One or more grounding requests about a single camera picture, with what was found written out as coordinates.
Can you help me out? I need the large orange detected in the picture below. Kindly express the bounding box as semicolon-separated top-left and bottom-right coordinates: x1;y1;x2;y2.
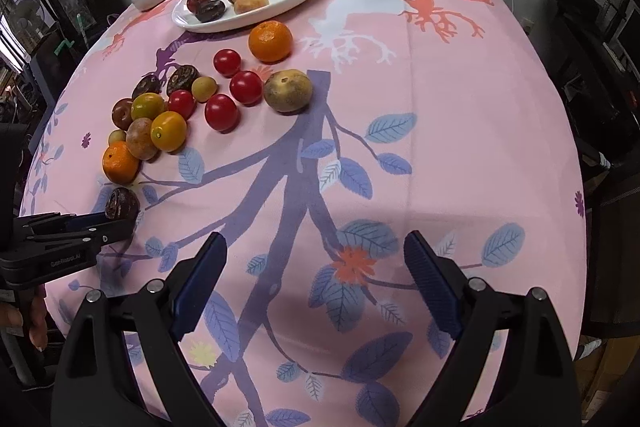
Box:
248;20;293;63

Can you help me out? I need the person's left hand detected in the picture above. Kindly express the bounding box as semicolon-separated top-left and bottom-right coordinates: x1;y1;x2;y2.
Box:
0;297;48;353

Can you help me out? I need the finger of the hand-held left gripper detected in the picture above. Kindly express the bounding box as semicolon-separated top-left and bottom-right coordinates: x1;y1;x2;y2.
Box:
14;211;112;235
22;218;138;255

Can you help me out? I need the electric fan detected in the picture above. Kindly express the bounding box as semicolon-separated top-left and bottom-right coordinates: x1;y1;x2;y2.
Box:
10;0;46;52

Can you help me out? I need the small orange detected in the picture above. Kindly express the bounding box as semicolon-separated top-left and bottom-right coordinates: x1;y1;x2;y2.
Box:
102;141;141;184

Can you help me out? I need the large brown round fruit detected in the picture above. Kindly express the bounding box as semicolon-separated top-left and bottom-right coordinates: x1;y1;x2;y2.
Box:
263;71;314;114

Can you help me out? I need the brownish purple round fruit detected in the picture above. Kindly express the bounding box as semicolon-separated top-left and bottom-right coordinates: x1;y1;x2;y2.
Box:
125;118;160;160

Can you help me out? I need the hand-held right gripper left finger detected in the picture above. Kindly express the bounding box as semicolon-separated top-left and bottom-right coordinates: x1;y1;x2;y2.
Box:
50;232;228;427

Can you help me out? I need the yellow tomato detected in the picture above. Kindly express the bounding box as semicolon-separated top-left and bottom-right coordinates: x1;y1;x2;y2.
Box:
150;111;188;152

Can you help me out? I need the pink printed tablecloth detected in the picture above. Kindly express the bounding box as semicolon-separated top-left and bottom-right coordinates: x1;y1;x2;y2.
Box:
20;0;586;427

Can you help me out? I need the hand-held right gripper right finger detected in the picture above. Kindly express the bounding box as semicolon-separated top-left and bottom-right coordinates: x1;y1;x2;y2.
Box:
402;231;583;427

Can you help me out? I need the cardboard box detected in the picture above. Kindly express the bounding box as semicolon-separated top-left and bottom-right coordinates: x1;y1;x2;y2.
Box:
575;337;640;427

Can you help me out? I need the purple plum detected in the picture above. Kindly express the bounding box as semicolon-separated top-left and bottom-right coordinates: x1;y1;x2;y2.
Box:
111;98;135;129

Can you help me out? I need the yellow-green tomato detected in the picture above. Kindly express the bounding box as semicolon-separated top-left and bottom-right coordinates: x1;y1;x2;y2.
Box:
131;93;166;122

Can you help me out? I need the red cherry tomato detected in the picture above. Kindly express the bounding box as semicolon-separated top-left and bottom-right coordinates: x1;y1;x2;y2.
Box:
229;70;264;106
167;90;196;120
213;49;242;76
204;94;239;131

